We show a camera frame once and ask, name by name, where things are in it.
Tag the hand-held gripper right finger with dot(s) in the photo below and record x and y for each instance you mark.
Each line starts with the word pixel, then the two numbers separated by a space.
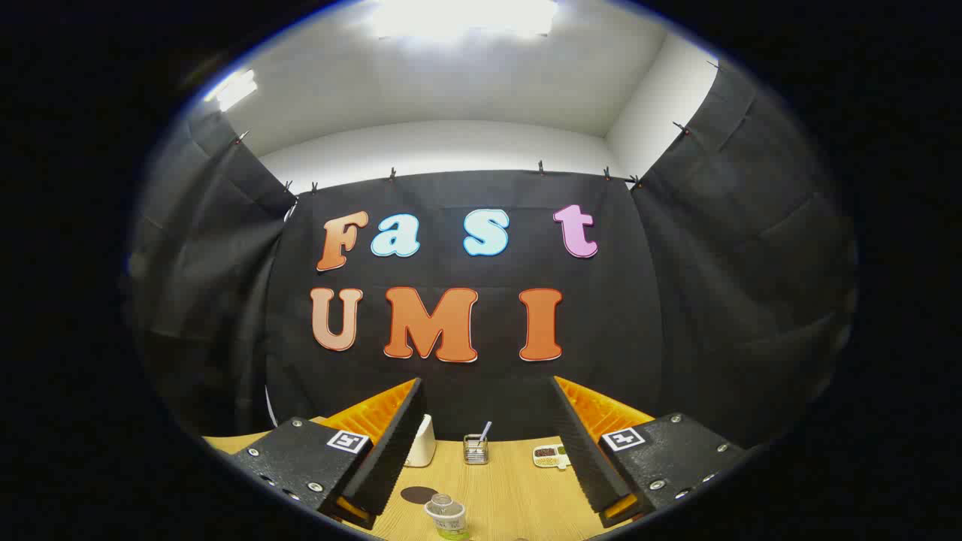
pixel 582 451

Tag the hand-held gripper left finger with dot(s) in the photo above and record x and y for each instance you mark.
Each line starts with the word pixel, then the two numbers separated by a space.
pixel 394 443

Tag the dark brown round coaster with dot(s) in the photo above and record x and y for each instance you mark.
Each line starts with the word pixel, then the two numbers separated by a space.
pixel 418 494

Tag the clear juice bottle green label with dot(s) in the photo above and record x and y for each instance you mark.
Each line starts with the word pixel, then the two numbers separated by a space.
pixel 447 517

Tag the cream toaster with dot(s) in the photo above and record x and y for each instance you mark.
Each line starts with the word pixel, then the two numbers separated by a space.
pixel 423 447

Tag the white divided dish with beans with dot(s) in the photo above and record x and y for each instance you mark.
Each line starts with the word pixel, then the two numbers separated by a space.
pixel 547 455

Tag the wooden table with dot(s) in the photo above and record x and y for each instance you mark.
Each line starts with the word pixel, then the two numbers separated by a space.
pixel 511 496

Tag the metal spoon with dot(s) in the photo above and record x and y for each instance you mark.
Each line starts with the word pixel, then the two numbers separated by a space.
pixel 485 430

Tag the black backdrop cloth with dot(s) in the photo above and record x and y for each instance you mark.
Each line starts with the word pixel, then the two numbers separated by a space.
pixel 676 300

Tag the small ceiling light panel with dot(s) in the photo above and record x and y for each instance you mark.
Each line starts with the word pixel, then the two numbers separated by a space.
pixel 233 89

